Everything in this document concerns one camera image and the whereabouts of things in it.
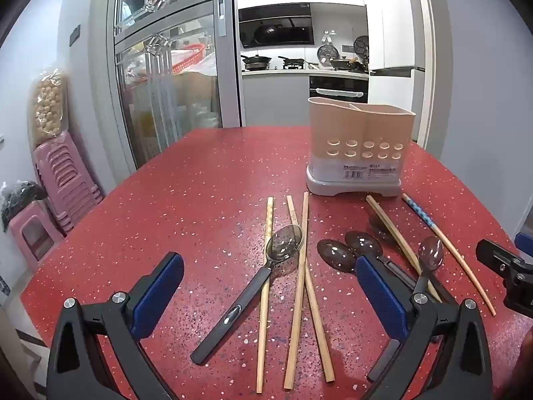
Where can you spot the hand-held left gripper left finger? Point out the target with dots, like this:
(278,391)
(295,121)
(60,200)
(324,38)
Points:
(160,291)

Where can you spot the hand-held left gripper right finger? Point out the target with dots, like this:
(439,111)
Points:
(381,296)

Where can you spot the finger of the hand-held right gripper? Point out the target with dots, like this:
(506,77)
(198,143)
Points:
(497,258)
(525,242)

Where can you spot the blue patterned bamboo chopstick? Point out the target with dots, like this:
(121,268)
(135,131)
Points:
(454,254)

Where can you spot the plain bamboo chopstick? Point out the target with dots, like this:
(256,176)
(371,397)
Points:
(395,237)
(296,300)
(316,321)

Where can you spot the zigzag patterned bamboo chopstick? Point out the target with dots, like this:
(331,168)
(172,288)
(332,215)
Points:
(263,321)

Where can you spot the beige perforated utensil holder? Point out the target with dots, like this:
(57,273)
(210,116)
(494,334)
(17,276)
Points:
(358,133)

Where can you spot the single pink plastic stool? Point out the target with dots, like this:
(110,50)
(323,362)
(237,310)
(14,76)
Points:
(35,233)

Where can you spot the stack of pink plastic stools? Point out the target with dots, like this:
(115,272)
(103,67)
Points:
(68,179)

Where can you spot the black mesh bag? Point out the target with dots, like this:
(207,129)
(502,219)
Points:
(21,200)

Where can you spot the white refrigerator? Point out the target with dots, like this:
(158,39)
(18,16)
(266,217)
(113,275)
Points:
(391,91)

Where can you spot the built-in black oven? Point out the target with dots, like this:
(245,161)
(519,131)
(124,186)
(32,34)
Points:
(337,89)

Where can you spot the clear bag of round snacks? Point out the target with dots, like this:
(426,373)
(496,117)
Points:
(48,104)

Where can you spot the white kitchen counter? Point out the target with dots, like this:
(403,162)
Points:
(275,91)

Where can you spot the wok with food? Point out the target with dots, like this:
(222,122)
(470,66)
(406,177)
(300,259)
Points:
(347,64)

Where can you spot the red plastic basket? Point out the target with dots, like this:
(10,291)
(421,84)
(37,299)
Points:
(189,58)

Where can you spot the round metal steamer rack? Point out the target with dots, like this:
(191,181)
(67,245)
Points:
(327,55)
(361,46)

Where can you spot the black wok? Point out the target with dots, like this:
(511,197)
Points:
(255,62)

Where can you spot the black frying pan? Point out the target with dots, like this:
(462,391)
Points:
(293,62)

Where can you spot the black range hood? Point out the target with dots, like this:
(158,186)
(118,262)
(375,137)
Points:
(275,25)

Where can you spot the dark wall switch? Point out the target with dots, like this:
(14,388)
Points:
(75,35)

